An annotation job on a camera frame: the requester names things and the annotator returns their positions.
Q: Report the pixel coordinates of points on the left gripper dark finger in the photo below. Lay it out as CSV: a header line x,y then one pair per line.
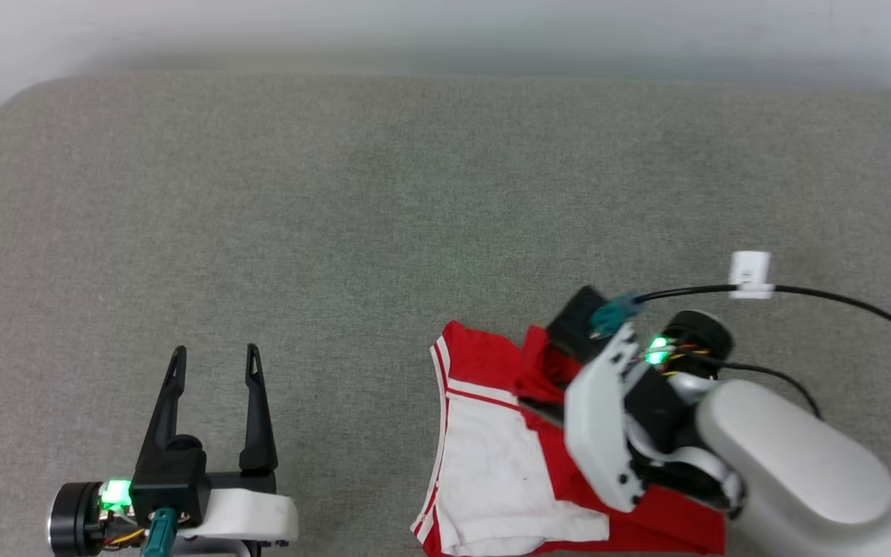
x,y
168,402
257,425

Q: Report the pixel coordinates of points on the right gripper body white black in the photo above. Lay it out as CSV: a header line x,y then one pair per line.
x,y
600,418

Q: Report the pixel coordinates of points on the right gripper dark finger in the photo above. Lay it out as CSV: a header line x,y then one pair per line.
x,y
544,413

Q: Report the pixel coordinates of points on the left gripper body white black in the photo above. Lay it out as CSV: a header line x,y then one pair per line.
x,y
248,514

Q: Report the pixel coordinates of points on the red and white basketball jersey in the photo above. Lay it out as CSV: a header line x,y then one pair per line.
x,y
492,472

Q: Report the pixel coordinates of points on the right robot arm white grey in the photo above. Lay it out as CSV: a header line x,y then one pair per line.
x,y
801,464

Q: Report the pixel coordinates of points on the grey fabric sofa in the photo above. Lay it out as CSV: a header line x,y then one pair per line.
x,y
337,232

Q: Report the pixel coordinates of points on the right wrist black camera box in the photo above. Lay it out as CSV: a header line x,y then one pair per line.
x,y
573,325

